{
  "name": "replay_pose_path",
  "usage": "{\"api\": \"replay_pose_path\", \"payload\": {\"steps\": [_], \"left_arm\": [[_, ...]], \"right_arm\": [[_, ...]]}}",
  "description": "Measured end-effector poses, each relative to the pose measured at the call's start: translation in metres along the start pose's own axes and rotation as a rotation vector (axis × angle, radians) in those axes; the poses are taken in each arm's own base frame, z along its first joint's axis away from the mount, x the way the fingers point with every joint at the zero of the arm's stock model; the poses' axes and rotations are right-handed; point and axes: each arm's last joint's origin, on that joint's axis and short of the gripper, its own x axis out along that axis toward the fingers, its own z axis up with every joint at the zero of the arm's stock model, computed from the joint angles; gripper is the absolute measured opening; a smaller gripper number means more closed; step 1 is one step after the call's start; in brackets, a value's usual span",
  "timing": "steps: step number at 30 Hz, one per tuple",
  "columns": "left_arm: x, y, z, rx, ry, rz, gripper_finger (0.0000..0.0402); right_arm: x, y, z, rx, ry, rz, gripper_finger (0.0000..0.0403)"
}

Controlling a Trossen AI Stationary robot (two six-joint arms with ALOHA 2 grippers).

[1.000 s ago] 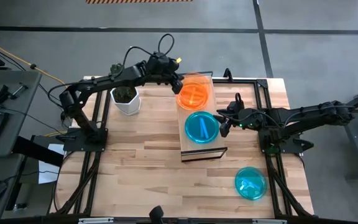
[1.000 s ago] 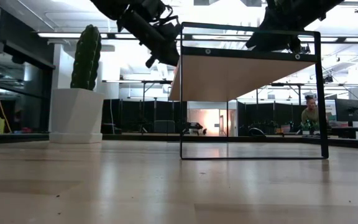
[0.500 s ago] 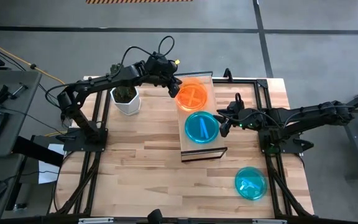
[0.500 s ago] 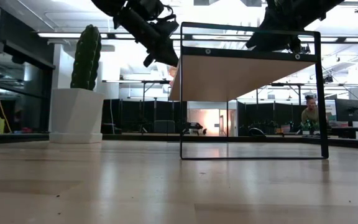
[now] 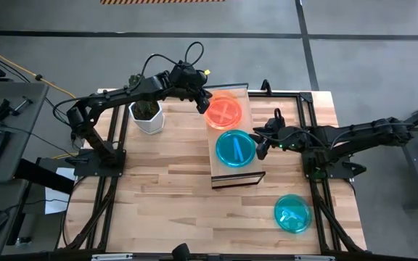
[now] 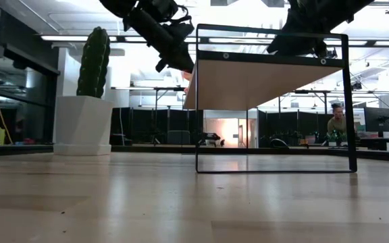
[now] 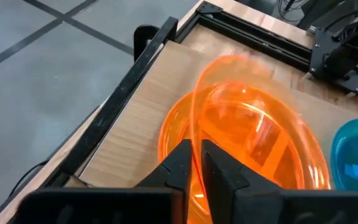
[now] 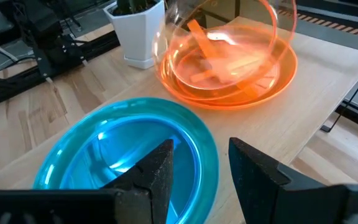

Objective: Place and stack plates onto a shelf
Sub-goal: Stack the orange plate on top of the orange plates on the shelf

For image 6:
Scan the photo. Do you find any long ceiling light strip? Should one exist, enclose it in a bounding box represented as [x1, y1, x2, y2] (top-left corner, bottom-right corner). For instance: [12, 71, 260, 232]
[41, 34, 118, 43]

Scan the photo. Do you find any black aluminium table frame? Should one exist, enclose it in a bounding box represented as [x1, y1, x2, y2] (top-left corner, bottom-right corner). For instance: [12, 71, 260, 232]
[0, 144, 389, 163]

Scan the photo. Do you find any black round object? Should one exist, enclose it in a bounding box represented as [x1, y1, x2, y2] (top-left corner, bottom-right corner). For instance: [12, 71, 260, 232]
[269, 138, 290, 149]

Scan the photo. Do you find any black metal station frame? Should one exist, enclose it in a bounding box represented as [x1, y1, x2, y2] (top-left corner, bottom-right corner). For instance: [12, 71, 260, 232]
[278, 88, 389, 112]
[111, 86, 188, 146]

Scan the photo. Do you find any black desktop monitor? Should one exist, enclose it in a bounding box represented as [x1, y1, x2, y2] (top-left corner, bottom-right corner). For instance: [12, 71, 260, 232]
[363, 107, 389, 133]

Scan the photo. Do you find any person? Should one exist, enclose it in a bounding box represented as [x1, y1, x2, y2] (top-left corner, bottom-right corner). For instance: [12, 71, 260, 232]
[327, 103, 348, 136]

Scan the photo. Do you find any black partition panel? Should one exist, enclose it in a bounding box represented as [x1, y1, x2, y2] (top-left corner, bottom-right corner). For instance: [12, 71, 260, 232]
[110, 107, 204, 146]
[257, 110, 347, 148]

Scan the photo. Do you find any grey box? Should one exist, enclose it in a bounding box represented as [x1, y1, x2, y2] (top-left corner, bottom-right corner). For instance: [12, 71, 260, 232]
[166, 130, 191, 145]

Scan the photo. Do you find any green cactus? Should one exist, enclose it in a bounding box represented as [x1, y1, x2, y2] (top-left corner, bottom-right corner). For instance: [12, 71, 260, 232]
[76, 26, 111, 99]

